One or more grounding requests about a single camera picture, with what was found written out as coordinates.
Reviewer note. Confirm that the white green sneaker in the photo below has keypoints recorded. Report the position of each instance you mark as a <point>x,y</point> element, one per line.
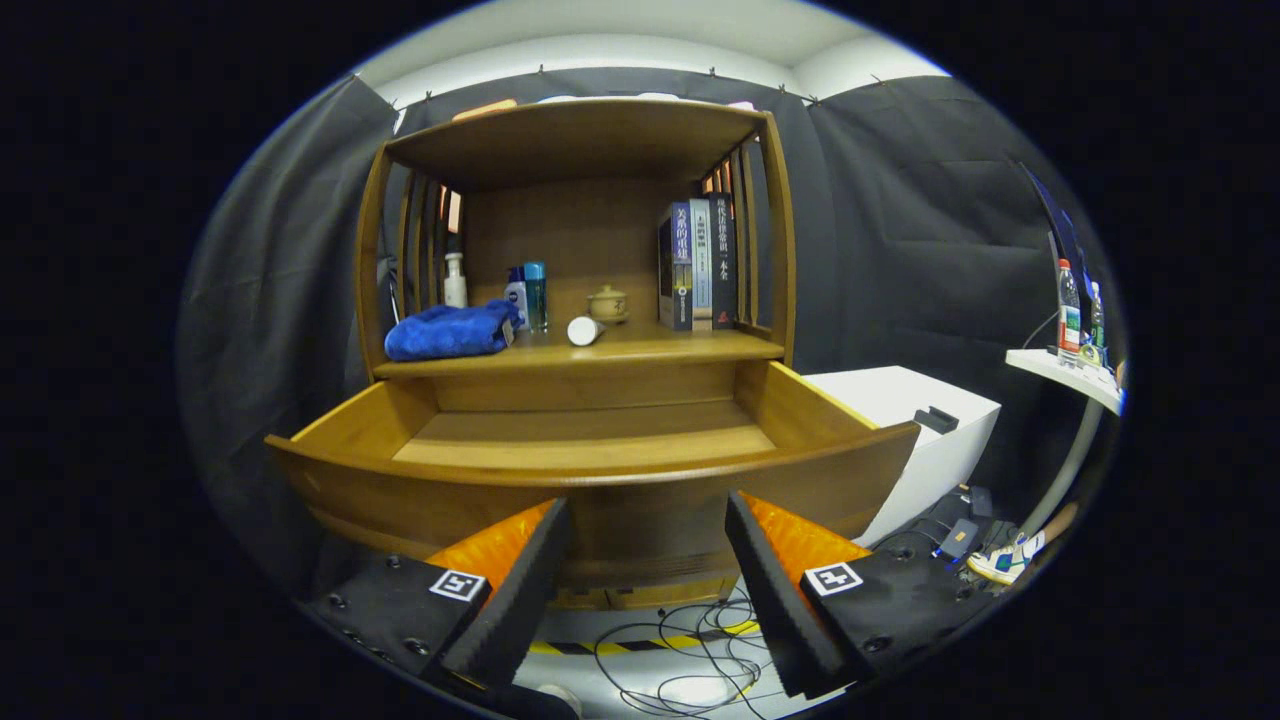
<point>1003,560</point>

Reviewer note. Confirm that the red label water bottle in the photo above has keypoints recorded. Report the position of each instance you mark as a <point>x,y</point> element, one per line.
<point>1069,310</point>

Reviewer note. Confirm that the beige lidded teacup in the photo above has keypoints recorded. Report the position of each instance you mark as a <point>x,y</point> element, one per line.
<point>608,302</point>

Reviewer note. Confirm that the white bottle with blue cap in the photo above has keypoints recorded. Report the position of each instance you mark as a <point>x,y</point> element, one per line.
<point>516,300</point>

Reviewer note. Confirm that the blue fluffy towel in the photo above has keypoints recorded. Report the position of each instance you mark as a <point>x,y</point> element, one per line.
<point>450,333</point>

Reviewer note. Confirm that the dark book with blue spine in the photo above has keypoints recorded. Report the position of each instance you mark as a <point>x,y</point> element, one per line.
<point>672,265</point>

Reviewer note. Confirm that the white side table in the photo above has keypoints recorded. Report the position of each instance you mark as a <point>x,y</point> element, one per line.
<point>1060,372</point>

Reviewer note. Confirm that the yellow black hazard tape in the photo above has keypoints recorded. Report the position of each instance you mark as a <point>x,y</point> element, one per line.
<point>640,643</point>

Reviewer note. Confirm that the wooden cabinet with slatted sides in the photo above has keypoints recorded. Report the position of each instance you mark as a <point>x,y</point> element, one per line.
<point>580,140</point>

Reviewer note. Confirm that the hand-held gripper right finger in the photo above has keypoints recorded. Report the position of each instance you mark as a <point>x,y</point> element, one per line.
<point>770,590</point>

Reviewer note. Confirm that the wooden countertop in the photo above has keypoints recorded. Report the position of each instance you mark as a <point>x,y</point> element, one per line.
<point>680,345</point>

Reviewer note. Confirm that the white storage cabinet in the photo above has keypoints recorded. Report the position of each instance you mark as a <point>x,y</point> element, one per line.
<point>900,400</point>

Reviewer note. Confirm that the black backdrop cloth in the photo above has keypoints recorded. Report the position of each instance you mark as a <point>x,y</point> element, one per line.
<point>900,250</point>

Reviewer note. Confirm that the black devices on floor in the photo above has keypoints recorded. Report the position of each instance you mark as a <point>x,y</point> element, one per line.
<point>958,520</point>

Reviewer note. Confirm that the small black bracket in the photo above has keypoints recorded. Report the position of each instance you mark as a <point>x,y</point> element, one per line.
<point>936,419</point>

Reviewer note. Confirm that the white pump bottle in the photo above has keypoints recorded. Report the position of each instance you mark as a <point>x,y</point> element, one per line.
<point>455,285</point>

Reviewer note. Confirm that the book with black spine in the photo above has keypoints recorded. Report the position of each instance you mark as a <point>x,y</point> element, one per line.
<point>722,255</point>

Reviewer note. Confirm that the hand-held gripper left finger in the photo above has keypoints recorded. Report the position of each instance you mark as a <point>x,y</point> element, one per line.
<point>520,590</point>

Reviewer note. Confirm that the wooden drawer with black knob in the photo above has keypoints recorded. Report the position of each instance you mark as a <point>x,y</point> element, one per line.
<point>600,520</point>

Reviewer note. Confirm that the green label bottle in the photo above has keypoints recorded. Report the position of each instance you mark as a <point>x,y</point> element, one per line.
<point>1097,320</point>

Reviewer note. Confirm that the book with pale spine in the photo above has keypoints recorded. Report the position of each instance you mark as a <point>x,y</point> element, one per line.
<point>701,260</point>

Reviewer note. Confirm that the white cylindrical bottle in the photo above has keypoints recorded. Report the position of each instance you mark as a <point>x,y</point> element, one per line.
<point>584,331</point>

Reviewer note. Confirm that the clear blue bottle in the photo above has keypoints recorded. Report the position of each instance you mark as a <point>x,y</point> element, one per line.
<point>536,295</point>

